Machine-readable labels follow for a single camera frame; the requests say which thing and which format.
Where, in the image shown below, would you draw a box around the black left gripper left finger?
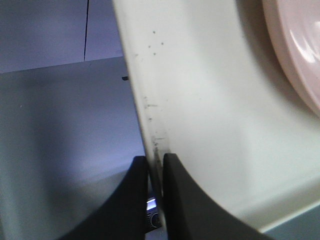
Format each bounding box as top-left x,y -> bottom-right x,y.
61,156 -> 148,240

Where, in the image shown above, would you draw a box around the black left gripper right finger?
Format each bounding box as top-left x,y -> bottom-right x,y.
162,153 -> 269,240

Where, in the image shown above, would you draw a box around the cream bear print tray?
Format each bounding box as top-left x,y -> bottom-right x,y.
113,0 -> 320,232

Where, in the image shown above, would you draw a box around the pink round plate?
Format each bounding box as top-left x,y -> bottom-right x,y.
262,0 -> 320,115

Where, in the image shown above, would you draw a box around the grey lower cabinet doors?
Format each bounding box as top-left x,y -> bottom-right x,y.
0,0 -> 123,73

